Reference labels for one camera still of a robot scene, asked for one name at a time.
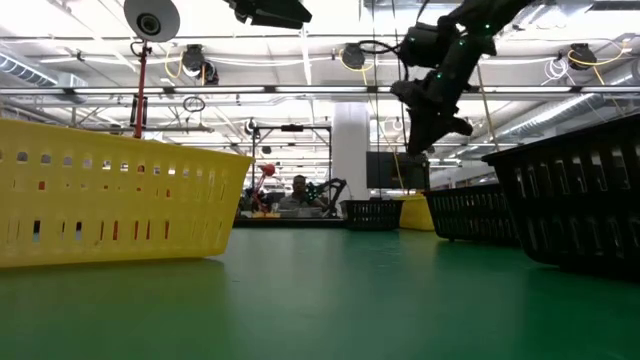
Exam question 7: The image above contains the black monitor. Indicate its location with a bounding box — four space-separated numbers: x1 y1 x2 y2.
365 151 431 191

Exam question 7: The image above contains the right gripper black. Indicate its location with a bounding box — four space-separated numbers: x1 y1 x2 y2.
389 68 475 157

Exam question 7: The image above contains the yellow plastic basket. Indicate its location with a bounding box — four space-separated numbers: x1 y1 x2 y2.
397 193 436 233
0 117 255 270

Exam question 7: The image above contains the green table mat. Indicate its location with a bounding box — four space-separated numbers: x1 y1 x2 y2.
0 227 640 360

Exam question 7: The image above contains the black station frame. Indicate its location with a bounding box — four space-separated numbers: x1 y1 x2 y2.
251 124 334 221

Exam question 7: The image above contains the yellow hanging cable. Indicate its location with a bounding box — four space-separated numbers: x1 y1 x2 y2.
474 63 500 152

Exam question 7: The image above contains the person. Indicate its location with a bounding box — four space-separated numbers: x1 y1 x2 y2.
276 174 325 220

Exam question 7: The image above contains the black aluminium table frame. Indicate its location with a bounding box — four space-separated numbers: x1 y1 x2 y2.
232 215 347 230

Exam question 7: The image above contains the background red desk lamp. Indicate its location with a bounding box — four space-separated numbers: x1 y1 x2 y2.
251 163 277 217

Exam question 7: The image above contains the white square pillar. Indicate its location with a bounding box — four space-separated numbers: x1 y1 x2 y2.
332 102 371 201

